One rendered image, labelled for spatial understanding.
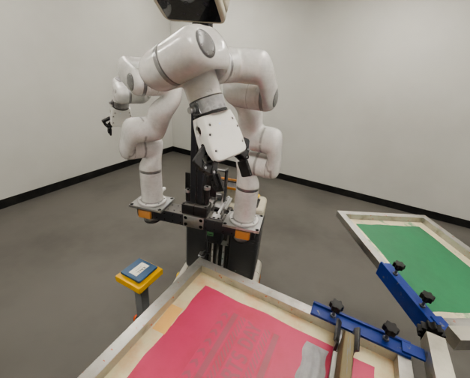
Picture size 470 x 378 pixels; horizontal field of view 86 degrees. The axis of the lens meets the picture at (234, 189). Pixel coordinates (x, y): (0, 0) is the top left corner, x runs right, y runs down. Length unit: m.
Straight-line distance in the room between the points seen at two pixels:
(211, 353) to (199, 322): 0.11
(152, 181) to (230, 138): 0.66
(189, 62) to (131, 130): 0.57
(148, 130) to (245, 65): 0.47
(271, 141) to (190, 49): 0.49
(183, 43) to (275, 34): 4.09
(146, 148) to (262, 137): 0.48
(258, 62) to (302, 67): 3.69
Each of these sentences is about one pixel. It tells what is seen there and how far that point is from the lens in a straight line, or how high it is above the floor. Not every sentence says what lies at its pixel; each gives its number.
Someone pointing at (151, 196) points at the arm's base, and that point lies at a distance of 1.19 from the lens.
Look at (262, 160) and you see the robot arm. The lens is 0.94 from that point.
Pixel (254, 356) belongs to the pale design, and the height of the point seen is 0.95.
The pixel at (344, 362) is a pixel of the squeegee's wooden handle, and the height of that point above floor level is 1.06.
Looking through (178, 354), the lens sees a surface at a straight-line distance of 0.91.
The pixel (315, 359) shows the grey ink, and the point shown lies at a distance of 0.95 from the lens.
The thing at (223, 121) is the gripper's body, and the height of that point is 1.62.
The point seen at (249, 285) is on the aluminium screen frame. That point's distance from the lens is 1.03.
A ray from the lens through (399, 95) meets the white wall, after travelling 4.25.
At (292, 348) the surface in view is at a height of 0.95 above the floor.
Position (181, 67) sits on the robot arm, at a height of 1.72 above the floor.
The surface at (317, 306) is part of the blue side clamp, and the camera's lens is 1.02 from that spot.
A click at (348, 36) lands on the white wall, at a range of 4.29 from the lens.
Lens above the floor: 1.73
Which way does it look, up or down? 25 degrees down
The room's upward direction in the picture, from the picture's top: 5 degrees clockwise
